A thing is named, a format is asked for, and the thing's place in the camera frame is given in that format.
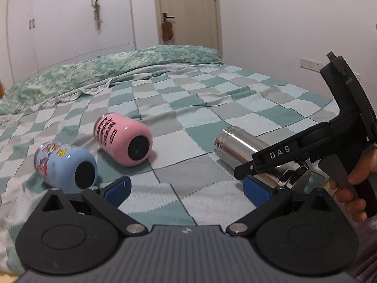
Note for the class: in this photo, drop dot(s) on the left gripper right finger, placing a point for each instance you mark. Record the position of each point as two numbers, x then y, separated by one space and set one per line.
267 200

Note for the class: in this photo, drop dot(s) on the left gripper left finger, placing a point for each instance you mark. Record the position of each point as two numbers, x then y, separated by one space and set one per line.
104 203

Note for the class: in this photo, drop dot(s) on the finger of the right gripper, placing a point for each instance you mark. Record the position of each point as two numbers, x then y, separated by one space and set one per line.
244 170
295 179

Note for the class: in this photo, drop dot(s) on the stainless steel cup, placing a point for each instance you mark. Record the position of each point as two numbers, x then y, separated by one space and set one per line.
235 147

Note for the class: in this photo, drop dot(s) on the blue cartoon cup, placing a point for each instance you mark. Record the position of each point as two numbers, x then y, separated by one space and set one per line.
70 168

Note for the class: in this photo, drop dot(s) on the pink printed cup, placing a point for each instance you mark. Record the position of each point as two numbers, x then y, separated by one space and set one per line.
127 141

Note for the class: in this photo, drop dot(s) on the green floral quilt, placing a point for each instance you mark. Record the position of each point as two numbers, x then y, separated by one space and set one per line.
37 90

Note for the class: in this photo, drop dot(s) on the brown plush toy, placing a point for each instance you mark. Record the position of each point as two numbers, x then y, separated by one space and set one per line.
167 31

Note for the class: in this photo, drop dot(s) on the beige wooden door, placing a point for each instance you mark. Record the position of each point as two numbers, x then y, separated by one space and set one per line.
196 22

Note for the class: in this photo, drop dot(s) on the green hanging ornament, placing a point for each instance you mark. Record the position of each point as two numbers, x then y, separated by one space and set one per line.
96 14

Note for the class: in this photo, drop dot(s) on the white wardrobe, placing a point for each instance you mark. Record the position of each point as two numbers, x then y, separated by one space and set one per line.
43 34

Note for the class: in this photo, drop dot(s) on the beige wall switch panel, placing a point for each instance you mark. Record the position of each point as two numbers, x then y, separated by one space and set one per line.
310 65

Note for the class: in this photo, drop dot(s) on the black door handle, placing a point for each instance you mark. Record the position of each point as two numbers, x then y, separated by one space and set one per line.
166 17

